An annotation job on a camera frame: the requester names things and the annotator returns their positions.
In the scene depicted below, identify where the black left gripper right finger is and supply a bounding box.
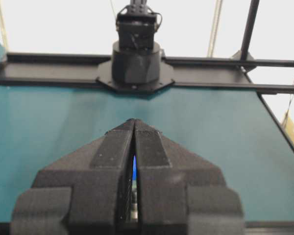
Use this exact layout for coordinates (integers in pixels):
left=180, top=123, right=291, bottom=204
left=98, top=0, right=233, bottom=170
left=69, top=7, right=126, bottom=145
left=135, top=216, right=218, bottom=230
left=134, top=119, right=245, bottom=235

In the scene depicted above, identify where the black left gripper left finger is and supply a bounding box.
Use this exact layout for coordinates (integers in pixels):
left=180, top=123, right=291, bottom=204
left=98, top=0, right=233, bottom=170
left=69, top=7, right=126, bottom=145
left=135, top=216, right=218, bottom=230
left=10, top=119, right=134, bottom=235

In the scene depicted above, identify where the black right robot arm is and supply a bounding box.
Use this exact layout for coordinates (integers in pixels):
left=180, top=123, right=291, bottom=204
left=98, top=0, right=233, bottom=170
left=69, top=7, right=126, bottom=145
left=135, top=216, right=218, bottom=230
left=112, top=0, right=245, bottom=235

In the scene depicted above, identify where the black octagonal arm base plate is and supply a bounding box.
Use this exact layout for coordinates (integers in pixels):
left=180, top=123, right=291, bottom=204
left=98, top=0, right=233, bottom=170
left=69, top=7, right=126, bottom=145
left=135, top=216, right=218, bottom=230
left=96, top=61, right=174, bottom=94

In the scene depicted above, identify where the black aluminium frame rail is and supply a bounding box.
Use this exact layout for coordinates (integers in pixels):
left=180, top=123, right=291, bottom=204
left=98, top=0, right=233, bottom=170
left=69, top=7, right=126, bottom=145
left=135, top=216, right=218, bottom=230
left=0, top=53, right=294, bottom=94

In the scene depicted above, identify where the black vertical frame post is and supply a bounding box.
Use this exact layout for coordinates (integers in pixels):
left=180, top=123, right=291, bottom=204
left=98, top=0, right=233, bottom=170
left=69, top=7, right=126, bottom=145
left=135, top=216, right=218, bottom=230
left=240, top=0, right=260, bottom=60

